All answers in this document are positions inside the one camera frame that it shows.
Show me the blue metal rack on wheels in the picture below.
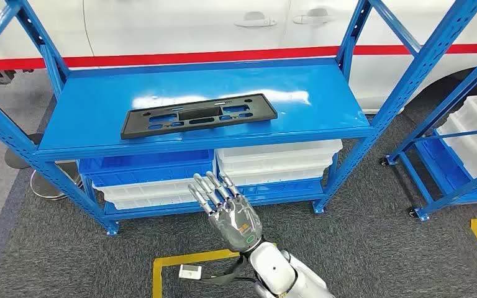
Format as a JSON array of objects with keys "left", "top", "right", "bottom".
[{"left": 380, "top": 45, "right": 477, "bottom": 223}]

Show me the black round-base stand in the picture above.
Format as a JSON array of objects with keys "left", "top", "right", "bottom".
[{"left": 4, "top": 132, "right": 44, "bottom": 170}]

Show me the chrome round stanchion base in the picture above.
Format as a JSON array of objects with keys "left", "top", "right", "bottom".
[{"left": 29, "top": 160, "right": 83, "bottom": 201}]

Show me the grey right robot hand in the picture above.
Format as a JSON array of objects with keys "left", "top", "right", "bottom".
[{"left": 188, "top": 171, "right": 264, "bottom": 253}]

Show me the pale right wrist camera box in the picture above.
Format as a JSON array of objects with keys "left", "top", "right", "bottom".
[{"left": 178, "top": 264, "right": 203, "bottom": 281}]

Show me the blue metal shelf rack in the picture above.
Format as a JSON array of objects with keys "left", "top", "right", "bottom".
[{"left": 0, "top": 0, "right": 477, "bottom": 237}]

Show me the white car with red stripe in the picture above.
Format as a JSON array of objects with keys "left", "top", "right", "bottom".
[{"left": 0, "top": 0, "right": 477, "bottom": 115}]

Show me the black plastic plate bracket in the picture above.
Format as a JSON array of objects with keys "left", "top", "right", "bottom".
[{"left": 120, "top": 93, "right": 278, "bottom": 140}]

